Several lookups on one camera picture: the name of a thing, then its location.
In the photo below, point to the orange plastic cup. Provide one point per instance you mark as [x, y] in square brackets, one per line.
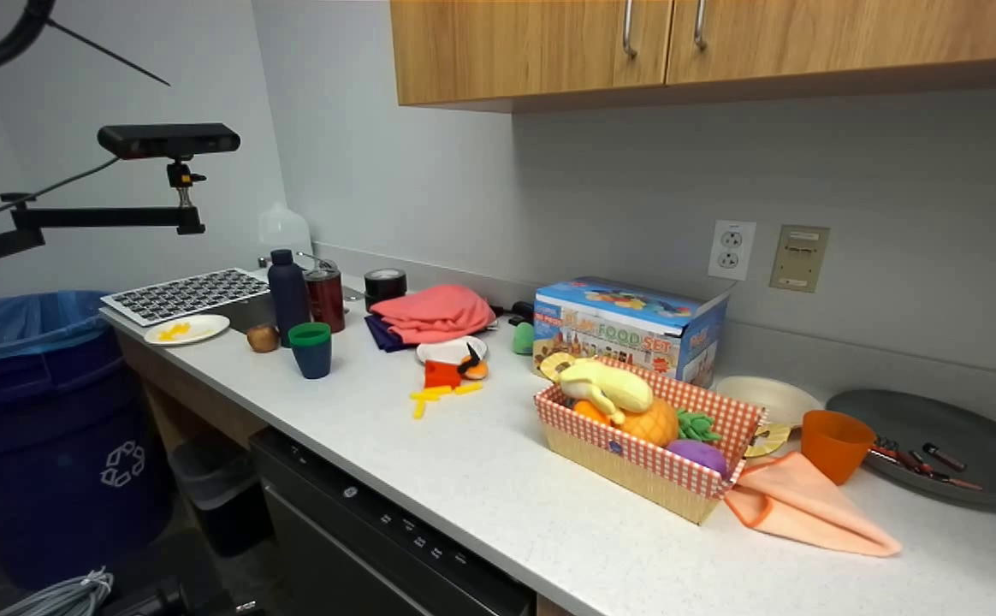
[836, 442]

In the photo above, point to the grey cloth on floor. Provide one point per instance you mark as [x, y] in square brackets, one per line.
[69, 595]

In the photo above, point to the orange toy fruit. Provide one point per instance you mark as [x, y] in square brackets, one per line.
[655, 425]

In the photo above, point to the dark purple cloth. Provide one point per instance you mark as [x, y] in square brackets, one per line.
[385, 336]

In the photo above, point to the pink folded cloth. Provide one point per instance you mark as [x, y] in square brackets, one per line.
[434, 317]

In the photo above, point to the red checkered cardboard basket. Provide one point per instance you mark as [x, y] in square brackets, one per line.
[652, 469]

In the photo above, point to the blue recycling bin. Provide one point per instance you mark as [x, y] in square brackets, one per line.
[83, 478]

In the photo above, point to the white plate with yellow food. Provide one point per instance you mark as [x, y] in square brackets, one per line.
[188, 328]

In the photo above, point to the black camera on boom stand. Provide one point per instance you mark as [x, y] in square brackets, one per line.
[128, 141]

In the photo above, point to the purple toy eggplant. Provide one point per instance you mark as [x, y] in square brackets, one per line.
[699, 453]

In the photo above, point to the green toy food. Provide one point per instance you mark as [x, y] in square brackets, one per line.
[523, 340]

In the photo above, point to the blue toy food box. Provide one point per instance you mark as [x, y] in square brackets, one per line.
[652, 328]

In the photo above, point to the green toy vegetable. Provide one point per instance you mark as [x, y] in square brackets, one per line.
[698, 425]

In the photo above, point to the red toy fries holder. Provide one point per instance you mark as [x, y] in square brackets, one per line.
[444, 374]

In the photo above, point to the green and blue cup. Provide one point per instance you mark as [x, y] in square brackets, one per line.
[313, 348]

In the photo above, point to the dark grey round tray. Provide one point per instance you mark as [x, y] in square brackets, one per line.
[925, 447]

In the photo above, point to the beige bowl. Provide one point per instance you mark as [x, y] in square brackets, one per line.
[783, 403]

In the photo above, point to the wooden lower cabinet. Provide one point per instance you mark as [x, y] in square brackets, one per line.
[184, 406]

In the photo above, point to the black dishwasher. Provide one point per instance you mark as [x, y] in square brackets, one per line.
[351, 552]

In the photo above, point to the brown round toy food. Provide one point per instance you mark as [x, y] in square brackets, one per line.
[262, 340]

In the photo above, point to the dark red tumbler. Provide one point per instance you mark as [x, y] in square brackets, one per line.
[326, 296]

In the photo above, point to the checkered dish rack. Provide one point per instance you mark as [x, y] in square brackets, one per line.
[188, 296]

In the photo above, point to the small dark waste bin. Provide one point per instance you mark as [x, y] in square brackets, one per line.
[224, 493]

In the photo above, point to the yellow toy fries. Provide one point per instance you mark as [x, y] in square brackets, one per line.
[434, 395]

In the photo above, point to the clear plastic jug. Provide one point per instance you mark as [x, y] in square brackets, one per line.
[285, 229]

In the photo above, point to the beige wall plate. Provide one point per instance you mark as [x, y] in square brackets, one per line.
[798, 256]

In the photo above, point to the salmon cloth napkin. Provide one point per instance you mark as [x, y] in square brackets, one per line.
[790, 498]

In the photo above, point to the white wall outlet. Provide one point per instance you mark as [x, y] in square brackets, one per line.
[731, 250]

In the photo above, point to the yellow plush banana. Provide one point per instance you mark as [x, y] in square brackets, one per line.
[606, 387]

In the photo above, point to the dark blue water bottle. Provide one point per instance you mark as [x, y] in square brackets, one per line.
[285, 290]

